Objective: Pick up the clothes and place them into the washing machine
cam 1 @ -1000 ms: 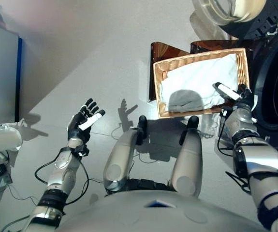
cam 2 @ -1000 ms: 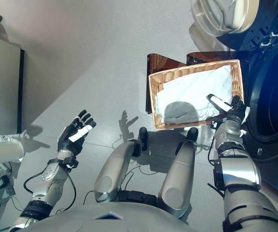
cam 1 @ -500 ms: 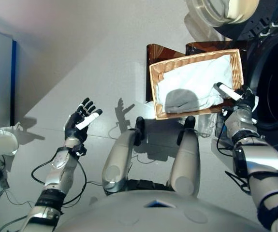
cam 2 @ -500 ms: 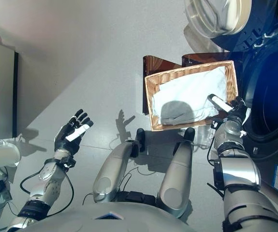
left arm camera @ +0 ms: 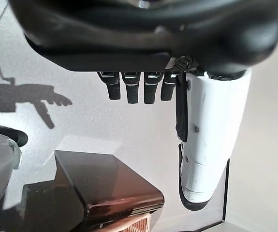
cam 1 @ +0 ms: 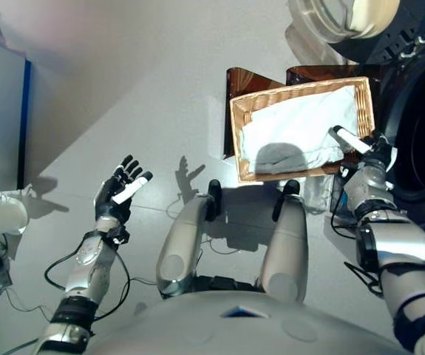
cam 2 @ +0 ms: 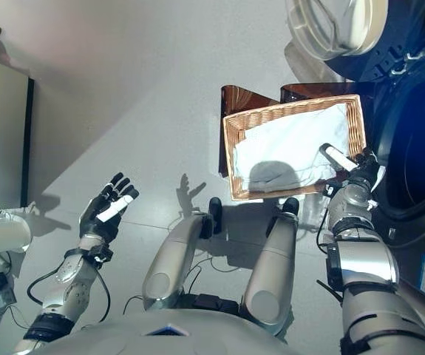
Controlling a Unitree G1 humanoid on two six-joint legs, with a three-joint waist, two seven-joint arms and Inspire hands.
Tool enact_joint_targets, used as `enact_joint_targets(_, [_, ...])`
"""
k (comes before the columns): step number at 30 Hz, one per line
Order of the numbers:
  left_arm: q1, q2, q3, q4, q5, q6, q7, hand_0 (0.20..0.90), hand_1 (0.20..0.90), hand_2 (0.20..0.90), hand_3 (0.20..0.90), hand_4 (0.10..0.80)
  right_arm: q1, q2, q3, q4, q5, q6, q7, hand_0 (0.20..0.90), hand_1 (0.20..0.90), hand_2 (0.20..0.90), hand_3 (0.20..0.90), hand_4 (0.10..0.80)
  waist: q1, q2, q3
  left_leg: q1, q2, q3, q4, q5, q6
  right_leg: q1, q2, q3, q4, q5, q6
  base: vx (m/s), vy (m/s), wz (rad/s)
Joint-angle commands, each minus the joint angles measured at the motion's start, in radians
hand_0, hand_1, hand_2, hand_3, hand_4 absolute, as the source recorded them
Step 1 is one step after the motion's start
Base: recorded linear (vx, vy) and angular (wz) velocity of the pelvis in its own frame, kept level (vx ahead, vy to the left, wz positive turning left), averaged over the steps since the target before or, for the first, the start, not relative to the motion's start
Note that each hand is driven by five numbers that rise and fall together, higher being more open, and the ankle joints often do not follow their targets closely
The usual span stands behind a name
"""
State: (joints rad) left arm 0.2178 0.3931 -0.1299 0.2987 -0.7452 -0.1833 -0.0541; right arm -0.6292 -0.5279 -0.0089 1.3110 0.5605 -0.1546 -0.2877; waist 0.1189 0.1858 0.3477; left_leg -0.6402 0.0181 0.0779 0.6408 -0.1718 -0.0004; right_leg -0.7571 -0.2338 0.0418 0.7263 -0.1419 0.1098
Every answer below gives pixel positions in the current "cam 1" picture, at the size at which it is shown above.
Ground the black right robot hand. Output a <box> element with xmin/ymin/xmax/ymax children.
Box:
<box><xmin>330</xmin><ymin>125</ymin><xmax>398</xmax><ymax>172</ymax></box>

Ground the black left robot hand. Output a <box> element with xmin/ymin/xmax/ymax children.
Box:
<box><xmin>93</xmin><ymin>155</ymin><xmax>154</xmax><ymax>226</ymax></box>

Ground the wicker laundry basket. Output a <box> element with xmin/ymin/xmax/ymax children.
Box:
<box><xmin>229</xmin><ymin>76</ymin><xmax>376</xmax><ymax>183</ymax></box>

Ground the white basket liner cloth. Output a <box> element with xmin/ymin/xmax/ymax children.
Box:
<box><xmin>238</xmin><ymin>84</ymin><xmax>357</xmax><ymax>175</ymax></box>

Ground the grey front-load washing machine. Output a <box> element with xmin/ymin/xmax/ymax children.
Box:
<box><xmin>328</xmin><ymin>0</ymin><xmax>425</xmax><ymax>263</ymax></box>

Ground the washing machine glass door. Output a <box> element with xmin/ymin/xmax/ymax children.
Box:
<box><xmin>285</xmin><ymin>0</ymin><xmax>425</xmax><ymax>66</ymax></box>

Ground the silver left robot leg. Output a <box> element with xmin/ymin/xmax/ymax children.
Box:
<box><xmin>156</xmin><ymin>179</ymin><xmax>222</xmax><ymax>300</ymax></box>

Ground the silver robot leg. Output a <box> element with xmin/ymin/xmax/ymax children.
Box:
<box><xmin>156</xmin><ymin>179</ymin><xmax>222</xmax><ymax>300</ymax></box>
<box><xmin>256</xmin><ymin>180</ymin><xmax>308</xmax><ymax>304</ymax></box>

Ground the white cylindrical lamp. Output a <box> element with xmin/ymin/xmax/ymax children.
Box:
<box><xmin>0</xmin><ymin>192</ymin><xmax>30</xmax><ymax>243</ymax></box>

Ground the silver right robot leg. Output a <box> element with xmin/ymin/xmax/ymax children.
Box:
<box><xmin>256</xmin><ymin>180</ymin><xmax>308</xmax><ymax>304</ymax></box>

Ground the grey robot torso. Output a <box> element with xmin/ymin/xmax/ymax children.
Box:
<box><xmin>23</xmin><ymin>290</ymin><xmax>412</xmax><ymax>355</ymax></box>

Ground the glossy brown stand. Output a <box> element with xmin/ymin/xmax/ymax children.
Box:
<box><xmin>225</xmin><ymin>65</ymin><xmax>383</xmax><ymax>160</ymax></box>

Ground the blue white chest emblem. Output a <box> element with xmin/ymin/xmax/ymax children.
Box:
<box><xmin>219</xmin><ymin>303</ymin><xmax>271</xmax><ymax>320</ymax></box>

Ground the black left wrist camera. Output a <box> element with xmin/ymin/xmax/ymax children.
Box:
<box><xmin>107</xmin><ymin>227</ymin><xmax>131</xmax><ymax>247</ymax></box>

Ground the thin white floor cable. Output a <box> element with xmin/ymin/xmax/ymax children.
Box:
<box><xmin>166</xmin><ymin>192</ymin><xmax>239</xmax><ymax>256</ymax></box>

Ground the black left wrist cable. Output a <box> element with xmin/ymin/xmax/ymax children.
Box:
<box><xmin>44</xmin><ymin>236</ymin><xmax>132</xmax><ymax>320</ymax></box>

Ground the thin black floor cable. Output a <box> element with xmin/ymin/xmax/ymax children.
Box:
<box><xmin>0</xmin><ymin>273</ymin><xmax>52</xmax><ymax>315</ymax></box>

